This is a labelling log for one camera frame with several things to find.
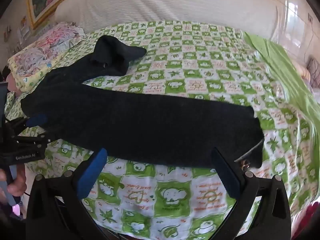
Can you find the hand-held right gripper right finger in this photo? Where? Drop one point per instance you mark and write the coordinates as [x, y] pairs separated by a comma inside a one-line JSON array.
[[225, 176]]

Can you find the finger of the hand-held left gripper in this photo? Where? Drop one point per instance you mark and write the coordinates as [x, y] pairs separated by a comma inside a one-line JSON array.
[[37, 120], [32, 140]]

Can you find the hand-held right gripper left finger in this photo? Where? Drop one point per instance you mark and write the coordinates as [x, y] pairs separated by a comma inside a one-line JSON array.
[[93, 173]]

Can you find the black pants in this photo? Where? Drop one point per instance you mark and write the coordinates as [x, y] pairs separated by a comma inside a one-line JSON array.
[[137, 130]]

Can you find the person's left hand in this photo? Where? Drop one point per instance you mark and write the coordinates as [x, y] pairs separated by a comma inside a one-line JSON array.
[[20, 183]]

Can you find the floral quilt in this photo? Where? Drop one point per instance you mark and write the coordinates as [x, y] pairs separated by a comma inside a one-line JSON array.
[[42, 52]]

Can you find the red cloth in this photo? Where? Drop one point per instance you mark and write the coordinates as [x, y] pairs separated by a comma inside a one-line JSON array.
[[310, 218]]

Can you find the green checked bed sheet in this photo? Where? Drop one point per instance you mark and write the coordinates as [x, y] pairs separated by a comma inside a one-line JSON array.
[[190, 80]]

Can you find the gold framed painting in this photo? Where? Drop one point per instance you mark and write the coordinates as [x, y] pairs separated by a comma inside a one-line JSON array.
[[42, 0]]

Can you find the plain green blanket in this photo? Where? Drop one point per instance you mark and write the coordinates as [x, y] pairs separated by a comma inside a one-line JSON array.
[[287, 67]]

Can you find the white padded headboard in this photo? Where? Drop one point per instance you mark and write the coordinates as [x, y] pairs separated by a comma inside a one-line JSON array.
[[175, 2]]

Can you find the wall papers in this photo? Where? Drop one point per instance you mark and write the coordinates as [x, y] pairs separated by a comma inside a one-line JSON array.
[[23, 33]]

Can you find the wall socket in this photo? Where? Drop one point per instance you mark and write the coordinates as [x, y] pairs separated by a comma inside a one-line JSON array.
[[310, 18]]

